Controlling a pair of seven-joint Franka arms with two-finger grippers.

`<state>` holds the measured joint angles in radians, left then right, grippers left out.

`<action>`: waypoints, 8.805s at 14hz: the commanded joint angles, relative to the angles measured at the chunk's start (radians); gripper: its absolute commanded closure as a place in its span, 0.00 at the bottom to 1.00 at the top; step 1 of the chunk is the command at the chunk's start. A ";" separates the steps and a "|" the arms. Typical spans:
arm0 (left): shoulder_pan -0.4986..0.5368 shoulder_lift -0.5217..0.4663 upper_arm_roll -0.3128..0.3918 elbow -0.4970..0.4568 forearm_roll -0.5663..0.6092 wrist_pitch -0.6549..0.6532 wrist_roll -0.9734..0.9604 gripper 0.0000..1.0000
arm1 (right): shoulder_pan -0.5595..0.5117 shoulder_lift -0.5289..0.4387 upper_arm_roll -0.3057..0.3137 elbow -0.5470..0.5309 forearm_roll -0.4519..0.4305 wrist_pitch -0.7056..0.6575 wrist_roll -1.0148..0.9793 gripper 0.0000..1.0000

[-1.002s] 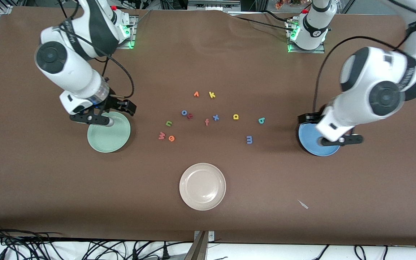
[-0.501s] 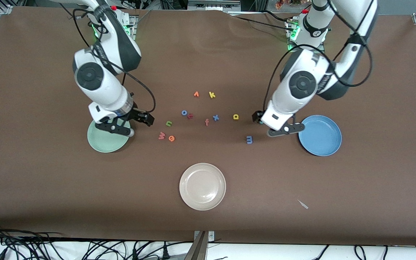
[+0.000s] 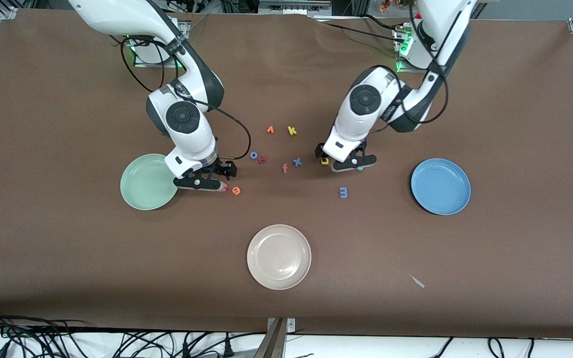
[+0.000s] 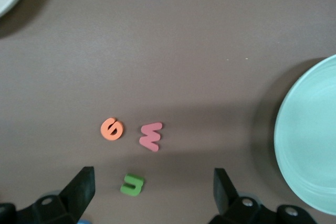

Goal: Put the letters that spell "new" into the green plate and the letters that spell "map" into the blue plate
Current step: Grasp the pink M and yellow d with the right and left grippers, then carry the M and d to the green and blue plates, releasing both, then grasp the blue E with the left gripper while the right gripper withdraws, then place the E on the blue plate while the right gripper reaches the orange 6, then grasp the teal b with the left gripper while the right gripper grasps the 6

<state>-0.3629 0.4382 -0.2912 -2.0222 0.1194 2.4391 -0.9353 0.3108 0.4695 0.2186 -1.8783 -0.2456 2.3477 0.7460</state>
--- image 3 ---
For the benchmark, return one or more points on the blue plate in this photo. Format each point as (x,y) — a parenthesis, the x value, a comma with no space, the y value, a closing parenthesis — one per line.
(440,199)

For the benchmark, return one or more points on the orange dried plant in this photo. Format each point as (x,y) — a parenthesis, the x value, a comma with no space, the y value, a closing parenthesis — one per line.
(385,6)

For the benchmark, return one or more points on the beige plate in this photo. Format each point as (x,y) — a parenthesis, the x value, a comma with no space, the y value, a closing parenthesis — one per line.
(279,258)

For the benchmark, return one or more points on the silver bracket plate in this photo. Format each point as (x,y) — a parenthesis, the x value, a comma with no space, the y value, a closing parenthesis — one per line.
(291,325)

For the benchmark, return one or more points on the brown table cover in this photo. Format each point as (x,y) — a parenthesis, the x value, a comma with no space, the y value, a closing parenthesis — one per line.
(316,298)

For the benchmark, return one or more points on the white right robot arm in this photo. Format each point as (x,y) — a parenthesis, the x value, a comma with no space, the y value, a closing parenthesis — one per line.
(187,144)

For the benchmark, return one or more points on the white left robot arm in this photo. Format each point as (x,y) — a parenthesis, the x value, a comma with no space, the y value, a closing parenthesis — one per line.
(351,129)

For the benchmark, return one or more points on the green plate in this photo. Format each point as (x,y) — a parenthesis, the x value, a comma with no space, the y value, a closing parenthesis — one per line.
(142,191)

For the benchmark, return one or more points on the grey camera stand pole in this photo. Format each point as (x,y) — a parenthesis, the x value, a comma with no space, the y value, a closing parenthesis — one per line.
(271,343)

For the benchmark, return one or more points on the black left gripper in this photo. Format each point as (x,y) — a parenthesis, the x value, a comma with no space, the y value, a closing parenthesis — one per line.
(320,151)

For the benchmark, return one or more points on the blue letter m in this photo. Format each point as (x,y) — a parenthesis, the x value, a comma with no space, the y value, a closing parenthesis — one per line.
(346,192)

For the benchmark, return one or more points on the silver box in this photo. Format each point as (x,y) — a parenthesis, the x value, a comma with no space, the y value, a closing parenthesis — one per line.
(291,7)

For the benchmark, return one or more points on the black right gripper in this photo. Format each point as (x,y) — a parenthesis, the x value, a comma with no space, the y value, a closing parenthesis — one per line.
(225,169)

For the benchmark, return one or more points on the small white tape scrap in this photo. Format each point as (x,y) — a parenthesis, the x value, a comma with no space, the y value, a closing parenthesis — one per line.
(417,281)

